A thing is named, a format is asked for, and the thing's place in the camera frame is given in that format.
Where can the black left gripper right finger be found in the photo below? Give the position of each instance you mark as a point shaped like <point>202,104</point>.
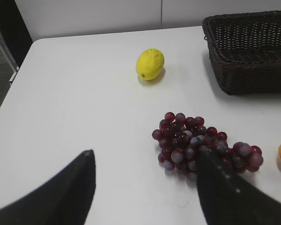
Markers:
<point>228,199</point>

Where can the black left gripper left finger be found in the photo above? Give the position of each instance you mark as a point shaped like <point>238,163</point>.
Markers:
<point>65,199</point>

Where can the red purple grape bunch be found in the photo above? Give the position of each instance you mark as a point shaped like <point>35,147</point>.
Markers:
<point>181,139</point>

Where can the black wicker basket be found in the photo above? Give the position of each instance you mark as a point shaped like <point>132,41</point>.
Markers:
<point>245,51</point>

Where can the yellow green lemon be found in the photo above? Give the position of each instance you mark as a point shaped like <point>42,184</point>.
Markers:
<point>149,64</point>

